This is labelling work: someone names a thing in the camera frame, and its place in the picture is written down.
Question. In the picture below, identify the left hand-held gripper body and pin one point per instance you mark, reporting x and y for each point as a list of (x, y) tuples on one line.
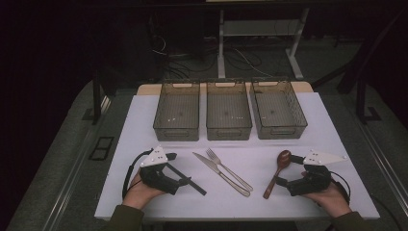
[(154, 159)]

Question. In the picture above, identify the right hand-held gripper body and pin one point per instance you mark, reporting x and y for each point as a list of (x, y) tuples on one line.
[(311, 184)]

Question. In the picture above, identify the brown wooden spoon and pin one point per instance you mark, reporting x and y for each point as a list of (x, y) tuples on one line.
[(284, 159)]

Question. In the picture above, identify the clear brown plastic basket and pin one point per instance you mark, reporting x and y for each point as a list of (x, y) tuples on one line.
[(178, 112), (277, 110), (228, 112)]

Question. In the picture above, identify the metal fork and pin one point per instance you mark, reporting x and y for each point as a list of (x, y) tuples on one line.
[(231, 173)]

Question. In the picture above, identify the white table mat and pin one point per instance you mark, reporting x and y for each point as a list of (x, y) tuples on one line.
[(179, 205)]

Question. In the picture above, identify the metal table knife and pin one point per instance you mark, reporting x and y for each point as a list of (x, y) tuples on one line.
[(211, 167)]

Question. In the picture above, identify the black metal stand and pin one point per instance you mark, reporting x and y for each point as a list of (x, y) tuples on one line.
[(361, 102), (96, 102)]

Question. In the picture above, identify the white metal desk frame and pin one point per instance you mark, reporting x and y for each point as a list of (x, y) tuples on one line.
[(220, 48)]

